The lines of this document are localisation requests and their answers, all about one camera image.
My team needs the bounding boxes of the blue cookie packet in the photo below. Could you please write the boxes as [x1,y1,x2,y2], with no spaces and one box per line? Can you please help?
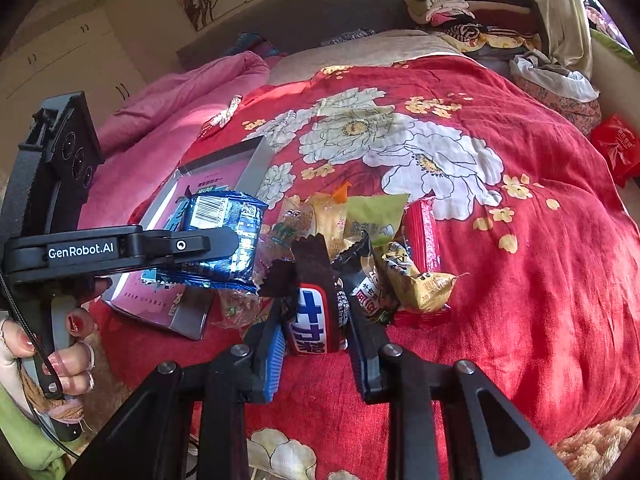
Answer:
[141,188,267,294]

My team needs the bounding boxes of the orange clear snack packet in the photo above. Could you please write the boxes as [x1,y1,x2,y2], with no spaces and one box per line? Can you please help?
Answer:
[210,181,350,334]

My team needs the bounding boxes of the yellow gold snack packet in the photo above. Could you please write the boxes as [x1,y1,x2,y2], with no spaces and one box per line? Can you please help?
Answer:
[380,242,460,313]

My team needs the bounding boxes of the black chocolate bar wrapper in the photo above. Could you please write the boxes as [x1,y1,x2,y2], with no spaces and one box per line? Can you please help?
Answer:
[258,234,347,356]

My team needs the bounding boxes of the black beef snack packet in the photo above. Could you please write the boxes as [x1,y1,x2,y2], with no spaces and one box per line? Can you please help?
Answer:
[332,231,399,325]

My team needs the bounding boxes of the green snack packet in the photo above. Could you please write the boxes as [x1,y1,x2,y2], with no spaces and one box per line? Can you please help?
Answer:
[344,194,409,247]

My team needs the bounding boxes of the left hand red nails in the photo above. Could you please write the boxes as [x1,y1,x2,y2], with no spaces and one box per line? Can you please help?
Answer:
[1,278,113,413]

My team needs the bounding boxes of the pink and blue book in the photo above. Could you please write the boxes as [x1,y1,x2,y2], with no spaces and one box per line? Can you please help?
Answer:
[103,153,252,340]

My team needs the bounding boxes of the grey tray box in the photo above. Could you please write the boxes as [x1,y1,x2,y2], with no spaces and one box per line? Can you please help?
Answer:
[103,136,274,340]

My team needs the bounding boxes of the brown fuzzy rug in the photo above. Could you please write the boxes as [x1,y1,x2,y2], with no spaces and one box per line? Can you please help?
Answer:
[551,414,639,480]

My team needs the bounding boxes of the pink fleece blanket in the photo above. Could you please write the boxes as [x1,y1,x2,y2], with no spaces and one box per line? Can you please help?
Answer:
[78,52,270,229]

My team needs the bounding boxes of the cream wardrobe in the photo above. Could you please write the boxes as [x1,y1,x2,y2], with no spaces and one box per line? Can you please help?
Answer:
[1,9,145,176]

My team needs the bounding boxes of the beige bed sheet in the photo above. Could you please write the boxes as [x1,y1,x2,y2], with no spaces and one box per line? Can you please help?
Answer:
[268,29,460,86]

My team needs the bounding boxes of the red snack stick packet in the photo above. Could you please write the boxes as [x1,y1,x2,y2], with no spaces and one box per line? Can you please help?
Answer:
[402,196,442,272]

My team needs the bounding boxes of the red floral bedspread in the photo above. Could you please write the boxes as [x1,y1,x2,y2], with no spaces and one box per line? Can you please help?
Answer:
[177,55,639,442]

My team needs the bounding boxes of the grey bed headboard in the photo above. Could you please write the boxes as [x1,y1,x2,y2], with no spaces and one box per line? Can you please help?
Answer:
[177,0,411,70]

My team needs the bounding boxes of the red plastic bag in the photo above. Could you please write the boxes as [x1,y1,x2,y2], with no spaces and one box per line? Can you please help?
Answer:
[590,115,640,188]

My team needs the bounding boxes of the floral laundry bag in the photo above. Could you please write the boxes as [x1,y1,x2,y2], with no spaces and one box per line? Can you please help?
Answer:
[509,50,602,136]

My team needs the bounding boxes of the stack of folded clothes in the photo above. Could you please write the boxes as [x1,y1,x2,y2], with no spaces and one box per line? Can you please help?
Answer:
[404,0,547,54]

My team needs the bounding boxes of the cream curtain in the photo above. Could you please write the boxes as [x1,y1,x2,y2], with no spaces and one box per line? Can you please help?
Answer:
[535,0,593,79]

